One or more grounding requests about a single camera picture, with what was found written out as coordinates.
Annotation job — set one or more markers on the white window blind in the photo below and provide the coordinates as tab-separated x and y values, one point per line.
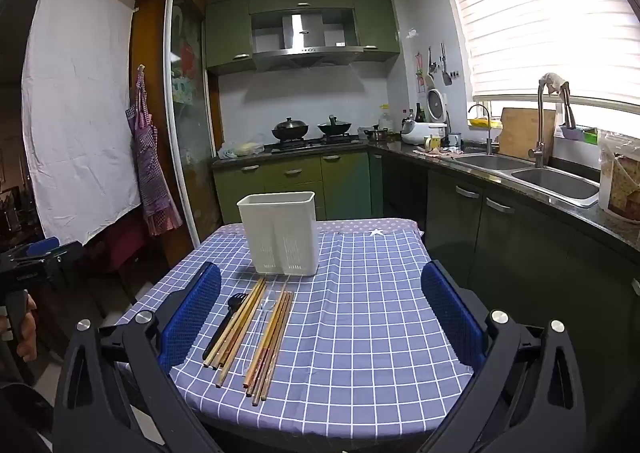
540	18

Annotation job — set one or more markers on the brown wooden chopstick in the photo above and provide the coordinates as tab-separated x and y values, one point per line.
279	346
265	338
269	342
273	348

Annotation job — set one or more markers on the green lower cabinets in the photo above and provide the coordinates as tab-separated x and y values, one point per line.
345	183

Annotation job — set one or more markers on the green upper cabinets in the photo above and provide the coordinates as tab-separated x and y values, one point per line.
227	33

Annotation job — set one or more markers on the small steel pot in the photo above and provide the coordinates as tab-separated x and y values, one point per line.
376	134

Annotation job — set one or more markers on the tall steel faucet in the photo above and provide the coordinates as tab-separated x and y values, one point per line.
539	133

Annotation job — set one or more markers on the rag on faucet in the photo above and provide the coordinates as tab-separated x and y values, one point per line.
552	82

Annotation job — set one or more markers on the white backdrop sheet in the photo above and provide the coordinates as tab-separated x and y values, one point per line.
75	108

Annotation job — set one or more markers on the blue checked tablecloth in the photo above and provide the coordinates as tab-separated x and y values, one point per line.
350	333

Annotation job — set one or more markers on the purple checked apron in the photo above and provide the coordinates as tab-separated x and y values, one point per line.
150	173

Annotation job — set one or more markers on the black gas stove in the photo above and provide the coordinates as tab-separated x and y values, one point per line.
315	143

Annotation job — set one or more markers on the dark lower cabinets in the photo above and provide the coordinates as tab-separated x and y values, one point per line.
525	253

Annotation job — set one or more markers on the light bamboo chopstick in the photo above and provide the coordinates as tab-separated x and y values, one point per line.
242	324
238	322
234	320
243	333

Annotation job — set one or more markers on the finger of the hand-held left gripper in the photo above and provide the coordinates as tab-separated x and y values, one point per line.
44	247

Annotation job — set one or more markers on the white rice cooker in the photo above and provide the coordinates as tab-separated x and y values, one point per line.
425	125

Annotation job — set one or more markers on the floral glass sliding door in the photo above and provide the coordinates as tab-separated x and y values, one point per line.
190	108

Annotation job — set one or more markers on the steel range hood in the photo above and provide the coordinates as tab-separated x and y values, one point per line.
305	50

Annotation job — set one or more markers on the small curved faucet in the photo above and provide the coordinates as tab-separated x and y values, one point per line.
488	133

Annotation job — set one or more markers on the green cabinets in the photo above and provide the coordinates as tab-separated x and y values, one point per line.
345	183
227	33

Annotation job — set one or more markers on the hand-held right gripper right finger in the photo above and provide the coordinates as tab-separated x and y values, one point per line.
452	313

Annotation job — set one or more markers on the bag on counter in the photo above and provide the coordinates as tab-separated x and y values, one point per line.
245	149

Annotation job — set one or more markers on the hanging kitchen utensils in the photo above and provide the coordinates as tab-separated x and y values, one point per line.
431	68

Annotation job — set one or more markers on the maroon cloth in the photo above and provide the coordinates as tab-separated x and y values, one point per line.
125	245

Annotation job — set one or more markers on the steel double sink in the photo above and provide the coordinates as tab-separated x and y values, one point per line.
550	183

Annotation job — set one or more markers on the black plastic fork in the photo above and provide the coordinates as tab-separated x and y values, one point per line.
222	328

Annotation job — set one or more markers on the white plastic utensil holder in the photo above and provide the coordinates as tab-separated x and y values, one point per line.
277	233

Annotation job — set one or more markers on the wooden cutting board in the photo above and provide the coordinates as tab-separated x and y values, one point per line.
522	133

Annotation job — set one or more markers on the clear plastic utensil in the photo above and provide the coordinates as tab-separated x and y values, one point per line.
265	314

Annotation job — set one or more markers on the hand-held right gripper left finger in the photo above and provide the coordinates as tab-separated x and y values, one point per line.
192	318

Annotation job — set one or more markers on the black wok with lid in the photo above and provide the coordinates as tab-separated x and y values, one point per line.
290	129

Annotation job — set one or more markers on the person's left hand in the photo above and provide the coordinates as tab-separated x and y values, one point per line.
29	333

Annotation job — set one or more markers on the clear plastic bag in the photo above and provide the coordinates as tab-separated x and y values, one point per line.
620	173

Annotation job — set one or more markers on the clear oil bottle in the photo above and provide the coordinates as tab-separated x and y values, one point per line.
384	120

